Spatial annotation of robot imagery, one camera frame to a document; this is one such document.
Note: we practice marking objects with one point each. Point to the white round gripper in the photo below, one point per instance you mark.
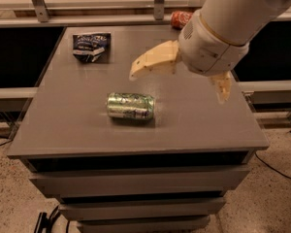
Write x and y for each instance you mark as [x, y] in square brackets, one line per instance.
[208, 48]

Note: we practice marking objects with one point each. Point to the green soda can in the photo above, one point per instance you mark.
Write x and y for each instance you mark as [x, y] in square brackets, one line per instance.
[130, 105]

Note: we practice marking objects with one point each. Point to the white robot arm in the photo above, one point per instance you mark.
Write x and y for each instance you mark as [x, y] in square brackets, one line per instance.
[237, 22]

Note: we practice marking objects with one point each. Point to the red soda can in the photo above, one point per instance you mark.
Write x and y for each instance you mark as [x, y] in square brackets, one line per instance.
[180, 18]

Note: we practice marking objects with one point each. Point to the grey drawer cabinet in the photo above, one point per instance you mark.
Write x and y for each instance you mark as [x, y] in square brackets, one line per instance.
[121, 175]

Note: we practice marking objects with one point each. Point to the blue crumpled chip bag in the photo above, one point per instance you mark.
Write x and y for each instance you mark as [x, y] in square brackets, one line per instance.
[89, 47]

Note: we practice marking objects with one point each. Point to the black device on floor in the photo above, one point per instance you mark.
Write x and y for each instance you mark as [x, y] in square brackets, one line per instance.
[42, 224]

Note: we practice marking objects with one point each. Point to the metal railing frame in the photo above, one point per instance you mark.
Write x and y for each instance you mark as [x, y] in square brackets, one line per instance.
[48, 13]

